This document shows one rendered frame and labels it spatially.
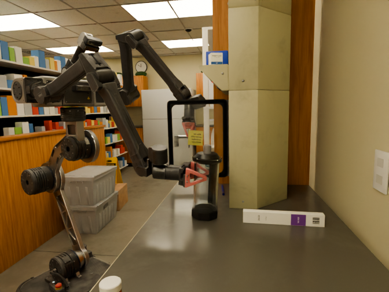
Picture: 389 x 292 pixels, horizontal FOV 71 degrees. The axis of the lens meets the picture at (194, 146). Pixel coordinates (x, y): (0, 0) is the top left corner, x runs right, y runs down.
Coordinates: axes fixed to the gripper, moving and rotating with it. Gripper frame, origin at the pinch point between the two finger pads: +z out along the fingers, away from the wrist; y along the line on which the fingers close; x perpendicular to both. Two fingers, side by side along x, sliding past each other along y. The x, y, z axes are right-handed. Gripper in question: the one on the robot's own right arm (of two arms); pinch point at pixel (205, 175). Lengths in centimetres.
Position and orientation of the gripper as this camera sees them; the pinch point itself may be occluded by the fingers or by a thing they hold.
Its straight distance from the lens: 100.7
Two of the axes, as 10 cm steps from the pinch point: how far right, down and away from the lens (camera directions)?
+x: -0.5, 9.9, 1.5
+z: 9.9, 0.7, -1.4
